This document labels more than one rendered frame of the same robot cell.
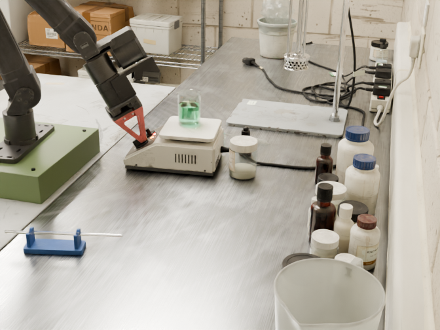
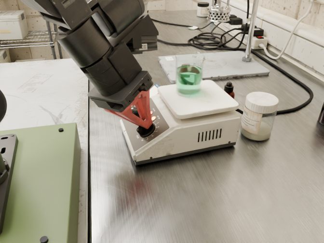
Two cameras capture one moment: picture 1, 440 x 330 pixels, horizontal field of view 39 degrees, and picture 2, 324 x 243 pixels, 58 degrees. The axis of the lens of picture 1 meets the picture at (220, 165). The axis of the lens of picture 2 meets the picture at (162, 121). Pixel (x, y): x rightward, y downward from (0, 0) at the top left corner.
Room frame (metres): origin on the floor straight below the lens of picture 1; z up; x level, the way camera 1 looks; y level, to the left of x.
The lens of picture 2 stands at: (0.85, 0.34, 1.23)
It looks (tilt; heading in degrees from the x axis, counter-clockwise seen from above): 32 degrees down; 334
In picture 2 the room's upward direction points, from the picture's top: straight up
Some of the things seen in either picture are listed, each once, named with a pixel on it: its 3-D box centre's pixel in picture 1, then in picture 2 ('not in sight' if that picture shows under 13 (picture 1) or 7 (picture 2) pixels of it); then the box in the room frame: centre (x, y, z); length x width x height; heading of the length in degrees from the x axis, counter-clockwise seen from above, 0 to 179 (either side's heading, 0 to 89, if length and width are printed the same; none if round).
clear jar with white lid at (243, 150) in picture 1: (243, 158); (258, 116); (1.20, -0.05, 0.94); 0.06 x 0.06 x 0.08
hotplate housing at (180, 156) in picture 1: (179, 146); (182, 119); (1.26, 0.09, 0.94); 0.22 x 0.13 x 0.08; 81
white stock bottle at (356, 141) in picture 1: (354, 158); not in sight; (1.15, -0.27, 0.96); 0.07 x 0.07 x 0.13
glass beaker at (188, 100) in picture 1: (189, 108); (190, 74); (1.27, 0.07, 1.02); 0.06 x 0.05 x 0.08; 14
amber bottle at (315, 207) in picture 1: (322, 213); not in sight; (0.94, -0.18, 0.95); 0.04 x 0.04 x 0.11
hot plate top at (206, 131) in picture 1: (190, 128); (195, 97); (1.25, 0.06, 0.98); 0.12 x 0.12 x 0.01; 81
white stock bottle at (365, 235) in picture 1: (364, 241); not in sight; (0.87, -0.24, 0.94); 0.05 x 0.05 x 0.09
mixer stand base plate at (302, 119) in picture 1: (288, 116); (210, 64); (1.55, -0.18, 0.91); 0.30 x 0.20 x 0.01; 76
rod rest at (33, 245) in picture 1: (54, 240); not in sight; (0.89, 0.28, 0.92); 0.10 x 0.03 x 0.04; 88
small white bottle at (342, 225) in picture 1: (343, 228); not in sight; (0.91, -0.21, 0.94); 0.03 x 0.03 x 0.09
